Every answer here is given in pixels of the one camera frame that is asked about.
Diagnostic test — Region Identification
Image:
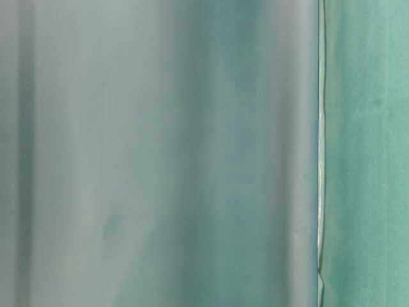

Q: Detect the green table cloth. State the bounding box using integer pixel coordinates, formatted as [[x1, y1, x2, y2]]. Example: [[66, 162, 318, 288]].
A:
[[1, 1, 320, 306]]

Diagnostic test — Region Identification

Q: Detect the green backdrop board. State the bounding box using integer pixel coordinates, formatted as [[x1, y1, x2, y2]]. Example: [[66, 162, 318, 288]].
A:
[[321, 1, 408, 306]]

